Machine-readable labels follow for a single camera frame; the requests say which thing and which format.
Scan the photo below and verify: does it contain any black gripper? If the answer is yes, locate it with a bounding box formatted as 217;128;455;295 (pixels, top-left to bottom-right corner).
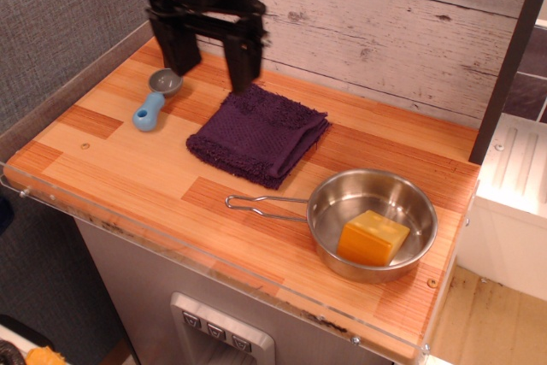
146;0;268;93

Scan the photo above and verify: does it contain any yellow cake slice wedge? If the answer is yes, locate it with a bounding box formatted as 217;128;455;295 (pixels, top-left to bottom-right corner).
337;210;410;267

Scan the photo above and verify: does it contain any stainless steel pot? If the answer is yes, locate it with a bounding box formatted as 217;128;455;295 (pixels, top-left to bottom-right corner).
225;168;439;285

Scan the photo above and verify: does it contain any purple folded towel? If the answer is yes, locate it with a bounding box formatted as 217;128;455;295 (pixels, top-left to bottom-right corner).
186;85;330;190

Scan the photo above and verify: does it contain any clear acrylic edge guard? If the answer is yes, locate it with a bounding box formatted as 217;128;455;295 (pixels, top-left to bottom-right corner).
5;156;479;364

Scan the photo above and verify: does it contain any grey toy kitchen cabinet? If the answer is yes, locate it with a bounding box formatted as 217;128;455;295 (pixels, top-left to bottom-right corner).
76;220;389;364

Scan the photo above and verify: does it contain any silver button dispenser panel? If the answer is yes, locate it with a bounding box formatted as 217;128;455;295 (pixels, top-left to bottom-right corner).
170;292;276;364

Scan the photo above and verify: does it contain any orange object bottom corner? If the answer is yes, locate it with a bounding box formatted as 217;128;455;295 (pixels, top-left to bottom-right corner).
25;346;67;365

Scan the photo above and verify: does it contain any blue handled grey scoop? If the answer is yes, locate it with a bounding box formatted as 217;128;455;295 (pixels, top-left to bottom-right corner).
132;68;183;132

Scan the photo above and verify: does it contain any dark vertical frame post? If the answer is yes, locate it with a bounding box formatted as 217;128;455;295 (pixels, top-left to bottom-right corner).
468;0;544;165

